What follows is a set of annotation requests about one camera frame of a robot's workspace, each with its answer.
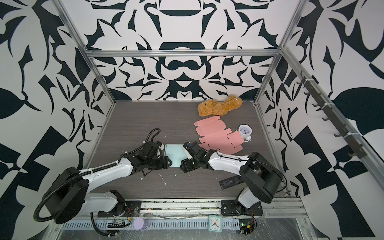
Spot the light blue paper box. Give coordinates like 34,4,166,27
165,144,192,161

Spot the pink paper box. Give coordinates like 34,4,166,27
194,116,245,155

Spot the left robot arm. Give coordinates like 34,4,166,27
33,128,172,237

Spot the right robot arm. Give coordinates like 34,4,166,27
181,142,287,209

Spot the black remote control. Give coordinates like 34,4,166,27
219,175,245,190

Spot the brown teddy bear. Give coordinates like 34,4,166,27
198,95,243,117

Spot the white alarm clock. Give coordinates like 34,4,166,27
238,125,253,142

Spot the teal square clock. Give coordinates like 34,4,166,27
208,215,222,233

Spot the purple round disc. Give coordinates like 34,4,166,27
134,218,149,231

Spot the left circuit board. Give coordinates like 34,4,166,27
107,218,131,229

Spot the circuit board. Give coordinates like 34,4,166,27
239,219,257,236
107,218,131,229

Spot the right circuit board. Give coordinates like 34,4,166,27
239,219,257,236

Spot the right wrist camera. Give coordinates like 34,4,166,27
183,142,193,160

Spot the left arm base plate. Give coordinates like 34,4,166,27
97,201,142,218

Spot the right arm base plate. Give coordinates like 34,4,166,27
221,200,264,217

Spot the white slotted cable duct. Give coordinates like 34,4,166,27
62,219,240,231

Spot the wall hook rail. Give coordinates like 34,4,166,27
298,77,368,159

